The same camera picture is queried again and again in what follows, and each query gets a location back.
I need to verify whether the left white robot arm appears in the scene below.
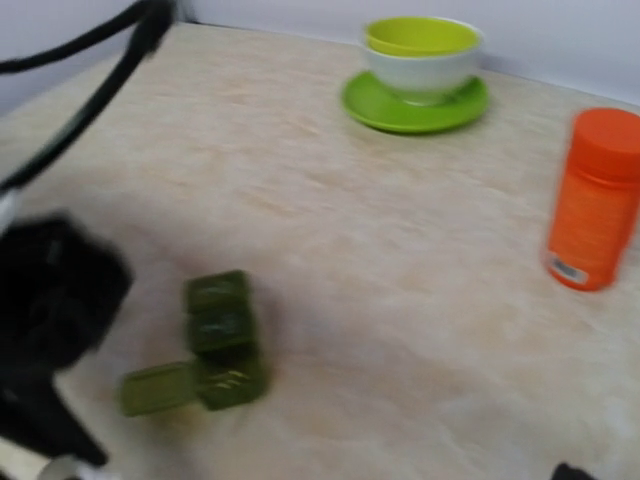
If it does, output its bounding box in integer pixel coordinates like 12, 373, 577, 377
1, 1, 175, 479

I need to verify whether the red pill bottle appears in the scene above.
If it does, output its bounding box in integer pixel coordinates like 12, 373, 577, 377
544, 108, 639, 291

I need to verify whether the green and white bowl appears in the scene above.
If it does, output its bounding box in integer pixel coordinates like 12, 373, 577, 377
363, 16, 484, 106

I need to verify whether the green saucer plate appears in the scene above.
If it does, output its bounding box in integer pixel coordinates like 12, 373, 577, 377
340, 71, 490, 135

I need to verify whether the green weekly pill organizer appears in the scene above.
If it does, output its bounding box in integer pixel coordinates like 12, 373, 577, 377
119, 270, 269, 417

